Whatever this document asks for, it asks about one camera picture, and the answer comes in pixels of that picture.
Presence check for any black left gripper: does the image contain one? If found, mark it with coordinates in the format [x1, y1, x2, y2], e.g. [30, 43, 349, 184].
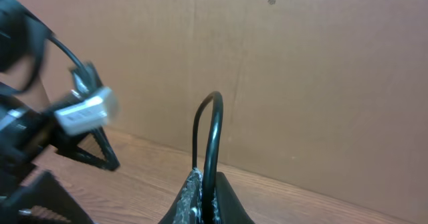
[1, 62, 120, 223]

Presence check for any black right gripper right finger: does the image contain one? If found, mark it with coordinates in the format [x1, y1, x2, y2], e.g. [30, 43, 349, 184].
[215, 172, 254, 224]

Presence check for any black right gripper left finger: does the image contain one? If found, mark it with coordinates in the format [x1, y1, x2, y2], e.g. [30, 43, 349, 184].
[158, 168, 203, 224]

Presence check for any black usb cable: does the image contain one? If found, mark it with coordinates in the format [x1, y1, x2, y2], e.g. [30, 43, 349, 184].
[191, 90, 224, 224]

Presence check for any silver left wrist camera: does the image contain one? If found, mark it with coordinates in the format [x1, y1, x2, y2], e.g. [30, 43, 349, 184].
[54, 86, 118, 136]

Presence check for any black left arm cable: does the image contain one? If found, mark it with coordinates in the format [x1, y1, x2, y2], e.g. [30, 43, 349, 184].
[0, 33, 90, 96]

